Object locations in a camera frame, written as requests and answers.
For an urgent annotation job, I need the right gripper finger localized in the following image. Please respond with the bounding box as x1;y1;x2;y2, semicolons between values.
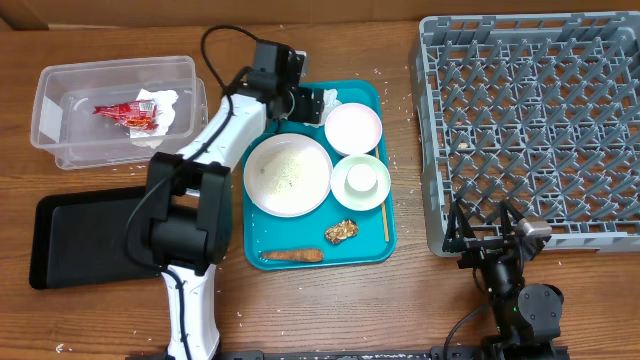
499;199;524;239
442;200;476;253

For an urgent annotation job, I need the white tissue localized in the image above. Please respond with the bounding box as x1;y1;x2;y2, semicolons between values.
129;89;179;149
311;89;342;128

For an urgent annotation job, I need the large white plate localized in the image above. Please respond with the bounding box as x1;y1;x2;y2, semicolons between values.
243;133;333;218

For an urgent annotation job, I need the red snack wrapper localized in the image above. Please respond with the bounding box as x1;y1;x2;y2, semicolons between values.
93;100;158;131

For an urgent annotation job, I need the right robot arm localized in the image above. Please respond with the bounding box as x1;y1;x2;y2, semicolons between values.
441;199;569;360

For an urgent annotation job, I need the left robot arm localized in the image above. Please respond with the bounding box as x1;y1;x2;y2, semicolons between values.
127;40;323;359

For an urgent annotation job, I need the grey dishwasher rack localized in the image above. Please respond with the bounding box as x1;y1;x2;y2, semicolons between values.
409;11;639;255

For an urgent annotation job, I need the white bowl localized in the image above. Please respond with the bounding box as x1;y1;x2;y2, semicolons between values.
324;103;383;156

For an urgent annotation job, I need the small white cup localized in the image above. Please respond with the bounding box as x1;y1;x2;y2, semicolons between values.
346;164;377;193

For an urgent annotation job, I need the golden brown food scrap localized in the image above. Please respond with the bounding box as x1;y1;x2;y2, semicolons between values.
324;219;359;245

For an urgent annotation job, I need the wooden chopstick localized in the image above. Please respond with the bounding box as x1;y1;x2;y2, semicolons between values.
375;146;390;243

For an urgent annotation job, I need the teal serving tray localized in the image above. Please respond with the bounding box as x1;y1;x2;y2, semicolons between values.
242;80;397;270

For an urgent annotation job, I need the brown carrot stick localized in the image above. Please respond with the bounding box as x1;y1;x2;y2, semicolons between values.
261;248;324;263

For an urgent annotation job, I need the black plastic tray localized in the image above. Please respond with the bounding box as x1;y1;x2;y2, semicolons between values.
29;187;159;290

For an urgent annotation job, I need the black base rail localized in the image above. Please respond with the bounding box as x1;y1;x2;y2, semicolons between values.
124;344;571;360

